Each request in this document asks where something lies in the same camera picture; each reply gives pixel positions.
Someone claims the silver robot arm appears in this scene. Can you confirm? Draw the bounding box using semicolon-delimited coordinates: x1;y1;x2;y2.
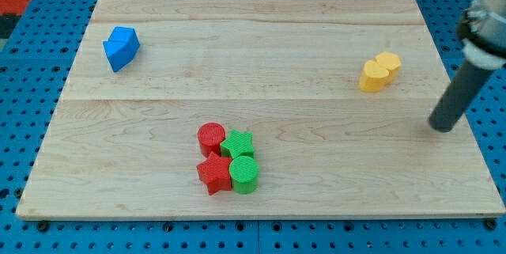
457;0;505;70

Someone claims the blue triangular block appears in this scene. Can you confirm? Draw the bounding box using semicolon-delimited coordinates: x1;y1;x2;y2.
103;41;139;73

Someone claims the blue cube block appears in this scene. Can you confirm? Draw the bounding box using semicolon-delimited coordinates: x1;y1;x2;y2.
108;26;140;47

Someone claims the green star block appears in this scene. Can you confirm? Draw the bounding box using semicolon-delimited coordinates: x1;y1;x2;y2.
220;129;255;158

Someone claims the red cylinder block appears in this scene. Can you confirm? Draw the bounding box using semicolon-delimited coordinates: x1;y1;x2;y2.
197;122;226;157

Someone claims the yellow heart block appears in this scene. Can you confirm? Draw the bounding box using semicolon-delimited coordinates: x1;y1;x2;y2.
359;60;390;93

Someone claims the red star block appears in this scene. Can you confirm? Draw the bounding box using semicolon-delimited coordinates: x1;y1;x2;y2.
196;152;232;195

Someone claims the wooden board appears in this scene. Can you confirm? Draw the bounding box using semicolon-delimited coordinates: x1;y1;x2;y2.
16;0;505;221

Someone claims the green cylinder block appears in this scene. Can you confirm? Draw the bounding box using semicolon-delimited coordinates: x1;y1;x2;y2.
228;156;259;195

